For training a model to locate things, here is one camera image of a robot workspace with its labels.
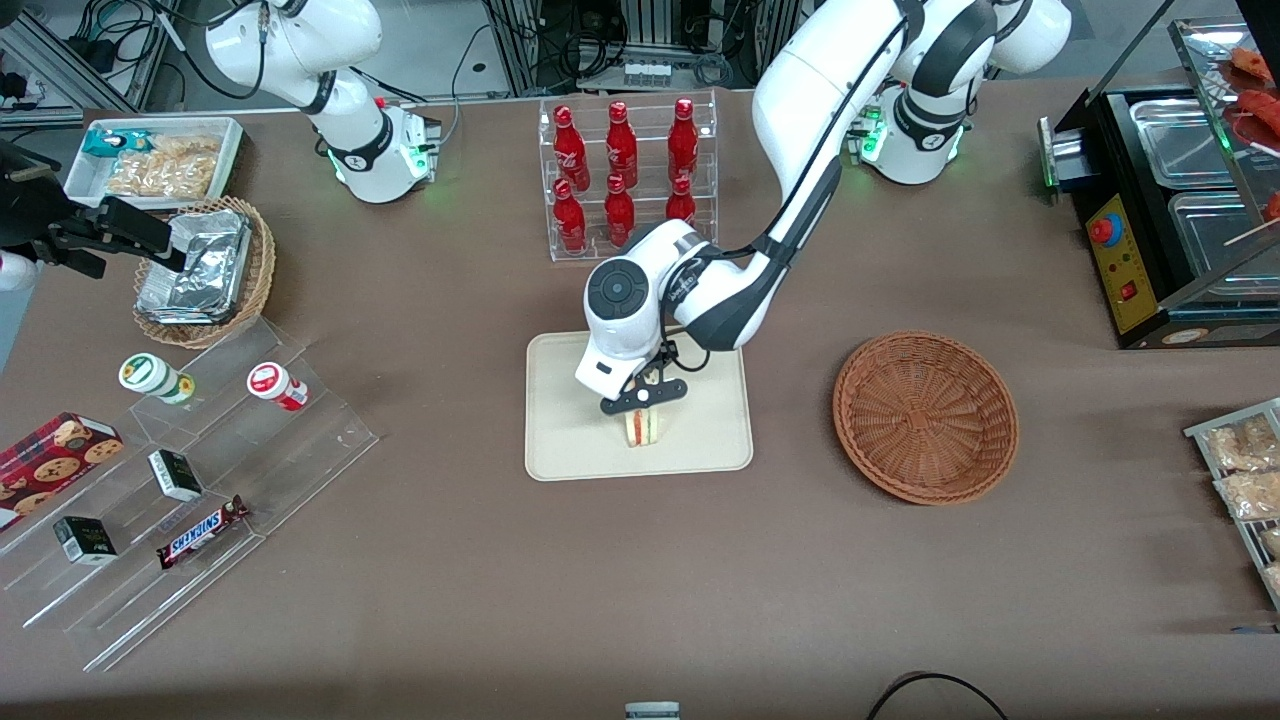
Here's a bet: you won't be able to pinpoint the red sausage skewer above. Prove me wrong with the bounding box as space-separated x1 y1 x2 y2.
1228 45 1277 83
1232 88 1280 153

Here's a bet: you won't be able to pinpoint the round brown wicker basket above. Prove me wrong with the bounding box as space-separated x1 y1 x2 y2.
833 331 1020 505

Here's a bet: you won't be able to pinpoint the tan wicker basket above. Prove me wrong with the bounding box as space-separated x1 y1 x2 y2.
132 195 278 350

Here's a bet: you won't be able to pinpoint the black food warmer cabinet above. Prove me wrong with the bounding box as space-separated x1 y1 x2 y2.
1040 0 1280 351

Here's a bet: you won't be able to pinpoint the silver foil packages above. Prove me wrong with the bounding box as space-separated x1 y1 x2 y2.
136 209 252 327

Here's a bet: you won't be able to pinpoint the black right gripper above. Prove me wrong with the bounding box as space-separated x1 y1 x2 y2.
0 142 188 281

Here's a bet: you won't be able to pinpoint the steel warmer pan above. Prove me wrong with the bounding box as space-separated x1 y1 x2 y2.
1167 190 1280 283
1129 97 1243 191

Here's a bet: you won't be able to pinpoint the clear acrylic stepped display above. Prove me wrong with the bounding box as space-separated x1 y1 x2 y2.
0 317 380 673

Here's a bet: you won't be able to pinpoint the grey wire snack tray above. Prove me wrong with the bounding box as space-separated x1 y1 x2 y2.
1184 398 1280 611

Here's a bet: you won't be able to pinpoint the cream plastic tray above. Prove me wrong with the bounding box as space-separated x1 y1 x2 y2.
525 332 754 483

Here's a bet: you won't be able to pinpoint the white rectangular snack bin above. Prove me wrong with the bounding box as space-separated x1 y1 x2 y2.
63 116 245 210

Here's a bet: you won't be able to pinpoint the red and white cup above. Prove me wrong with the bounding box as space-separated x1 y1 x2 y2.
246 361 310 413

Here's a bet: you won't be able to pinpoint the small black box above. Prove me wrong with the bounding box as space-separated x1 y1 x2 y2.
52 515 119 567
147 449 205 503

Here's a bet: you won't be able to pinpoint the green and white cup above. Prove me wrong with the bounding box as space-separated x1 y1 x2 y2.
118 352 197 406

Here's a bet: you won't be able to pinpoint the Snickers chocolate bar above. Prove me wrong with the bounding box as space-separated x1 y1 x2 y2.
156 494 250 571

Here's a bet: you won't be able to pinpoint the clear acrylic bottle rack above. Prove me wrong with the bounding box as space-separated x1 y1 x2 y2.
538 89 722 264

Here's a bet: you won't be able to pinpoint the black cable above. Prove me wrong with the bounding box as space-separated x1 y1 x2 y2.
864 671 1012 720

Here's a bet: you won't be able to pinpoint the teal snack packet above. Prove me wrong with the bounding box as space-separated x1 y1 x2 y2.
82 129 151 161

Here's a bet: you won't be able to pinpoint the clear bag of chips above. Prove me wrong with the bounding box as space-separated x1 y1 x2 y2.
105 134 222 199

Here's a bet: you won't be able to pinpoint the red cookie box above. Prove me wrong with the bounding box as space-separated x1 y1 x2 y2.
0 411 126 532

